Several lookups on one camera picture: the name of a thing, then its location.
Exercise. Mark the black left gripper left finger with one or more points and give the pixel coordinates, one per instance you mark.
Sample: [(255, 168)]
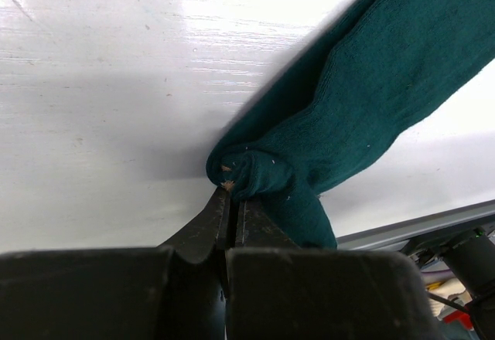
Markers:
[(171, 291)]

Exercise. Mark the dark green sock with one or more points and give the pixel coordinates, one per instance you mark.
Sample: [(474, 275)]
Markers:
[(383, 67)]

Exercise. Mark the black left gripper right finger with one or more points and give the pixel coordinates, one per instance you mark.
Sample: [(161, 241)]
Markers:
[(278, 291)]

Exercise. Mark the aluminium mounting rail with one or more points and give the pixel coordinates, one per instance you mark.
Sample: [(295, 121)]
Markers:
[(396, 235)]

